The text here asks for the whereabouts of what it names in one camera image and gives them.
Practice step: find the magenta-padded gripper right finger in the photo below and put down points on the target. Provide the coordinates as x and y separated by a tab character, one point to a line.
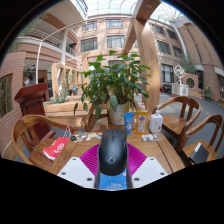
146	168

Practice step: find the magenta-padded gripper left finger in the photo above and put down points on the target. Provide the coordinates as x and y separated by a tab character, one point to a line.
78	168

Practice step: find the black computer mouse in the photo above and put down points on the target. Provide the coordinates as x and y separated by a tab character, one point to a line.
112	153

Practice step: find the blue cartoon mouse pad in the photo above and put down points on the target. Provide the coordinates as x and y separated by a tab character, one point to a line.
112	182

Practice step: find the red and white bag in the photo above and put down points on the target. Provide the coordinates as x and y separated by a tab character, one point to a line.
55	148

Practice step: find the small white packet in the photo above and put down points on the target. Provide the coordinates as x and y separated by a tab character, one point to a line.
149	137

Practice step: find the white pump bottle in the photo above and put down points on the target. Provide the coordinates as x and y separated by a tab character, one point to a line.
156	122

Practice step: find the yellow liquid bottle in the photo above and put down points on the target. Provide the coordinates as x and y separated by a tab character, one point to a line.
142	121

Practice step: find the blue squeeze tube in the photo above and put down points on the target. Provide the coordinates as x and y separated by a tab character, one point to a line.
128	123

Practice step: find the wooden chair behind plant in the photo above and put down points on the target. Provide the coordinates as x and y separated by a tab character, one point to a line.
91	118

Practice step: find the empty wooden armchair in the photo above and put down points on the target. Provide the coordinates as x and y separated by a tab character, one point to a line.
176	123

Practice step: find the black notebook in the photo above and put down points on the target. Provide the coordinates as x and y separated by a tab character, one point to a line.
199	153

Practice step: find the wooden armchair holding red bag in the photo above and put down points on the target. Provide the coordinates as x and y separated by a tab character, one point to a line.
23	130

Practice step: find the dark red wooden podium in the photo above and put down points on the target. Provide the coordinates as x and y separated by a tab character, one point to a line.
31	100

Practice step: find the white geometric sculpture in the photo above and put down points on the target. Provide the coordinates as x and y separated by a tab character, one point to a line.
180	85

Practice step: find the green potted plant white pot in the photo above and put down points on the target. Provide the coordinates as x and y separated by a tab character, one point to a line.
113	83

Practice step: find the dark bust statue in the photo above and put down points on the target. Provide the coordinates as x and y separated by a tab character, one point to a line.
30	76

